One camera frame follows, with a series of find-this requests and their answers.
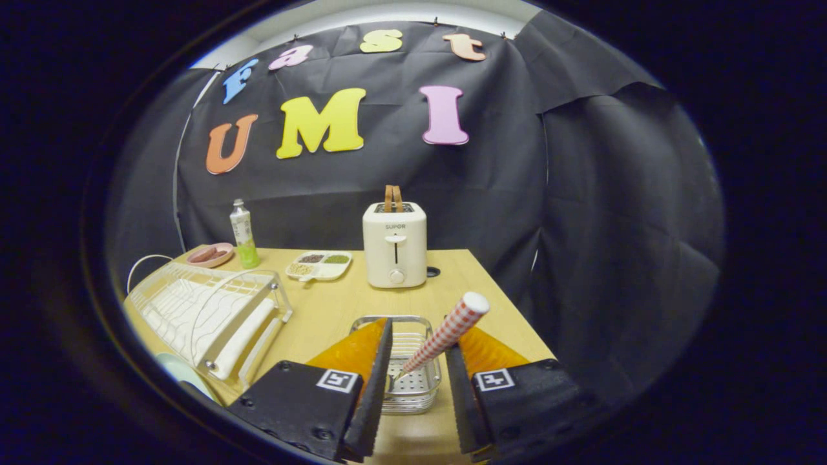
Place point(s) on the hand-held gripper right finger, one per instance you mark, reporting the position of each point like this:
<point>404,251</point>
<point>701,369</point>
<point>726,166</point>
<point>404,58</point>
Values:
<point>530,403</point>

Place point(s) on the pink plate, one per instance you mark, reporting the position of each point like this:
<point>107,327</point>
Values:
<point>219,258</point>

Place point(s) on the pale green plate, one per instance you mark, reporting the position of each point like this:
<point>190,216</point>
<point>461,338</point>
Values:
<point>184,376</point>

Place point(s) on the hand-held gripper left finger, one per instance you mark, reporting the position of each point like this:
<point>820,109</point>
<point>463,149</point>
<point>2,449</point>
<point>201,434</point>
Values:
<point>297,400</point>

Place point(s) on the brown meat piece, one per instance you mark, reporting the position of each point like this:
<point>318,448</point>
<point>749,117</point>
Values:
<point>204,254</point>

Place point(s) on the brown bread slice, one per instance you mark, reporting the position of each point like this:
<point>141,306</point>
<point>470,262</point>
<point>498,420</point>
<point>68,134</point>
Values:
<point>393,197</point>

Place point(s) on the cream toaster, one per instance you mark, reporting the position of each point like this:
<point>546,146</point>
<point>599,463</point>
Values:
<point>394,248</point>

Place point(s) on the black backdrop cloth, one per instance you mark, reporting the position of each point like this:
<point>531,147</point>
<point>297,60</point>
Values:
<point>504,194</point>

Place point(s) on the clear bottle with green liquid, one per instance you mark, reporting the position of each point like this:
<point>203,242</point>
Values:
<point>244,236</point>

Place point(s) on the white divided snack tray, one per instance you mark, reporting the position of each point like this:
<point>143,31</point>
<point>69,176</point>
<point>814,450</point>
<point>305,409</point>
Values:
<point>320,266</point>

